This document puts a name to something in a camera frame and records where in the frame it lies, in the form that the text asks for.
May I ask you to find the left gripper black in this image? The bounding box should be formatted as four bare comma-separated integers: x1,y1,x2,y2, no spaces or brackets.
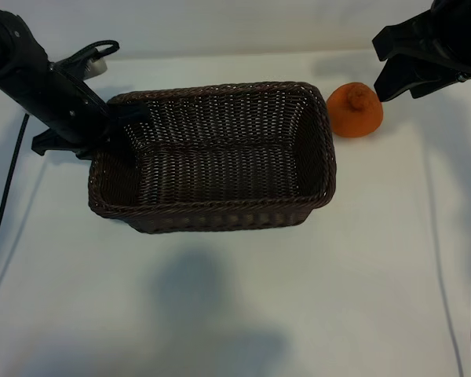
0,61,152,163

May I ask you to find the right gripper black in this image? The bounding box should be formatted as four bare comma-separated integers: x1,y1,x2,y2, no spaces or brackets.
371,0,471,103

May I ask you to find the orange with knobby stem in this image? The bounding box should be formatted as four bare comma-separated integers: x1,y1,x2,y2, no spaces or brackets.
326,81,385,139

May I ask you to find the dark brown wicker basket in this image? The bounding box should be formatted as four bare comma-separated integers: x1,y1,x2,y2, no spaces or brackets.
87,81,339,236

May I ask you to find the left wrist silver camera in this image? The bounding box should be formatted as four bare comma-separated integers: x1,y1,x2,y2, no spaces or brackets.
82,57,109,79

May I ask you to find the left camera black bracket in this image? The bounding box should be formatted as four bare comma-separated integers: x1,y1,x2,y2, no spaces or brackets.
49,54,93,82

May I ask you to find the black braided hanging cable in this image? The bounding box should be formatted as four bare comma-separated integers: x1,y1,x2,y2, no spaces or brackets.
0,113,29,273

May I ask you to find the black braided cable loop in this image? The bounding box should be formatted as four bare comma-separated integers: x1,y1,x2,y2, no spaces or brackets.
58,38,121,70

